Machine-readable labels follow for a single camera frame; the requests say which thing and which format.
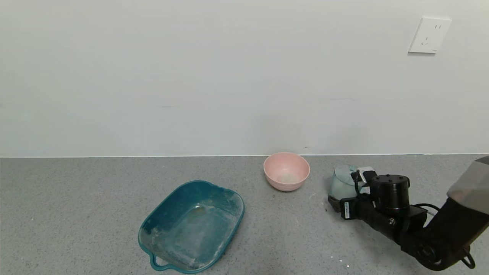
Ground clear glass cup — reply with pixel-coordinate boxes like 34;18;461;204
330;165;360;200

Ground pink plastic bowl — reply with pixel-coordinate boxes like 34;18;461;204
263;152;311;192

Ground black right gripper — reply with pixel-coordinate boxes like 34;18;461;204
327;195;379;227

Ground white wall socket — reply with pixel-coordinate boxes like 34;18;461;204
408;16;452;54

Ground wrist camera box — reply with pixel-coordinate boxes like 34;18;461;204
358;167;377;184

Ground teal plastic tray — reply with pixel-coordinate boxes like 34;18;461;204
138;180;245;274

